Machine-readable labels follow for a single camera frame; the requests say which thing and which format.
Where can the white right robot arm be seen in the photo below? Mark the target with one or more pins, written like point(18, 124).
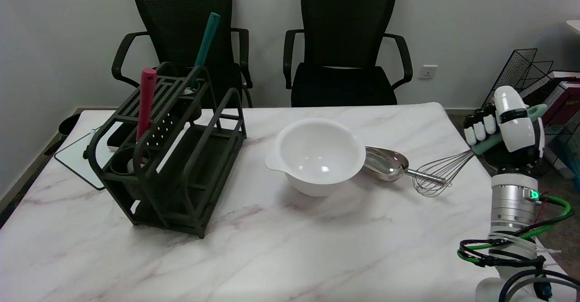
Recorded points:
point(512, 207)

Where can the white board with black rim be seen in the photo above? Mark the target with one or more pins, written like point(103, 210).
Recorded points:
point(77, 161)

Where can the black mesh office chair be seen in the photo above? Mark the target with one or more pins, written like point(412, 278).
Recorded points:
point(344, 84)
point(181, 21)

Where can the white plastic mixing bowl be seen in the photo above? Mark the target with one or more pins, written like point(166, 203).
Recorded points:
point(317, 157)

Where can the stainless steel scoop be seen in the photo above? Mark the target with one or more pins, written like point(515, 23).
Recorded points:
point(385, 162)

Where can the black waste bin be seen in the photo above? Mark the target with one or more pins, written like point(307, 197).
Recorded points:
point(68, 124)

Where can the white wall socket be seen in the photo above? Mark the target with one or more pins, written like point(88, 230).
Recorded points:
point(427, 72)

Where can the dark green dish rack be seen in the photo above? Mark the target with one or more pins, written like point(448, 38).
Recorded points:
point(181, 175)

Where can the dark red book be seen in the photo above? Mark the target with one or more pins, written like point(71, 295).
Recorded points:
point(564, 100)

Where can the white desk corner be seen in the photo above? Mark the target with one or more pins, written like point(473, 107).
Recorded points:
point(574, 25)

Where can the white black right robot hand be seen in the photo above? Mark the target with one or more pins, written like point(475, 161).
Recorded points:
point(514, 129)

